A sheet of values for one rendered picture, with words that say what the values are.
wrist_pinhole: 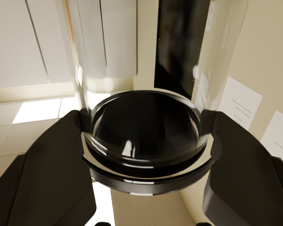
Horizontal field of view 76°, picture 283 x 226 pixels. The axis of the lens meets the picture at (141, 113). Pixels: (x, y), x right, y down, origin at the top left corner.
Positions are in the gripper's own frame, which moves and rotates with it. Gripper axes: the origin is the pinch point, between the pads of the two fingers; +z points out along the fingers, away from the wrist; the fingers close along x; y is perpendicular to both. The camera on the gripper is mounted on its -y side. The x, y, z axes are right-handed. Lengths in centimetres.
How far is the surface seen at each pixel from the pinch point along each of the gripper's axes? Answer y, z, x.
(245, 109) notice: 32, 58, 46
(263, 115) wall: 31, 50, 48
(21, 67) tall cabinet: 66, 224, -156
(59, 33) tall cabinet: 26, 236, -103
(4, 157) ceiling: 142, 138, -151
